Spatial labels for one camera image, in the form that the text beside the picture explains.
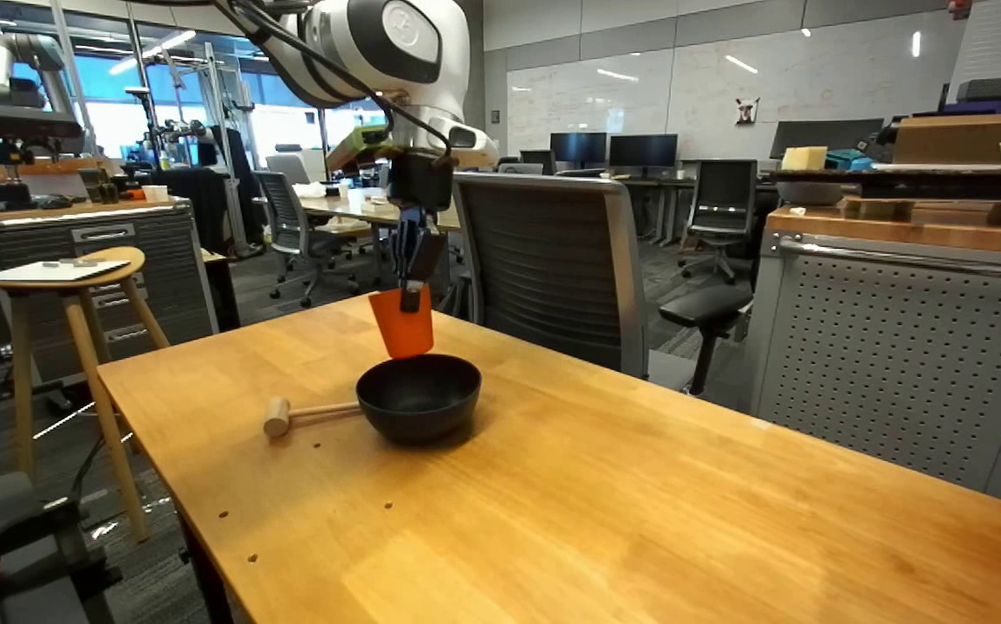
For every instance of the orange cup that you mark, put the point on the orange cup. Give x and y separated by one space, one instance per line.
402 334

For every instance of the black bowl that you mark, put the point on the black bowl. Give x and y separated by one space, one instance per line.
418 407

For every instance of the wooden mallet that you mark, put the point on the wooden mallet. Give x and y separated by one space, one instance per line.
276 417

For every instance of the white cup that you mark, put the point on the white cup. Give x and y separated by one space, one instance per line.
155 193

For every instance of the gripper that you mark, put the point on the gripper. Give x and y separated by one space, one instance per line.
420 182

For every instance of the white board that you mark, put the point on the white board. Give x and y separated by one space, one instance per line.
49 272

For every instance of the large dark monitor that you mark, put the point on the large dark monitor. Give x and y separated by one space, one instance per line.
825 137

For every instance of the grey perforated cabinet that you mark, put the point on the grey perforated cabinet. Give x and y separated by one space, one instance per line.
899 364

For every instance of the wooden table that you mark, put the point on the wooden table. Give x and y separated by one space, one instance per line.
353 211

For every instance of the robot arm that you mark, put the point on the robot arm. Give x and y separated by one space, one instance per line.
361 43

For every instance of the grey drawer cabinet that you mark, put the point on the grey drawer cabinet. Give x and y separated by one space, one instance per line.
119 260

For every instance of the dark grey bowl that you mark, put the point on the dark grey bowl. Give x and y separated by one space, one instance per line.
809 192

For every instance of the wooden pallet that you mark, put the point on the wooden pallet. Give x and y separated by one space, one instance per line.
942 212

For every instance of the grey mesh office chair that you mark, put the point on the grey mesh office chair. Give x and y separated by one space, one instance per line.
552 260

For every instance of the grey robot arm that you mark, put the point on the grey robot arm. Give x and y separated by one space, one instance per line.
28 61

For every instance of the wooden stool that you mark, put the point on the wooden stool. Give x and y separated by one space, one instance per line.
75 312

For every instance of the whiteboard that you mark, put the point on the whiteboard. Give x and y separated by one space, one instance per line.
691 87

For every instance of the teal box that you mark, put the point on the teal box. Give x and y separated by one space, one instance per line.
848 160

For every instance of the metal frame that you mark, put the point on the metal frame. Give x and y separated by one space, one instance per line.
210 130

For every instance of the small picture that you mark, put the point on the small picture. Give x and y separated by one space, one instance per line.
746 111

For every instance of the cardboard box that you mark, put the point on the cardboard box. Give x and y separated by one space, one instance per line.
968 137

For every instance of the row of monitors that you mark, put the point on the row of monitors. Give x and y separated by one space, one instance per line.
639 151

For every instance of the black office chair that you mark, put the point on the black office chair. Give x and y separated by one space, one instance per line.
723 199

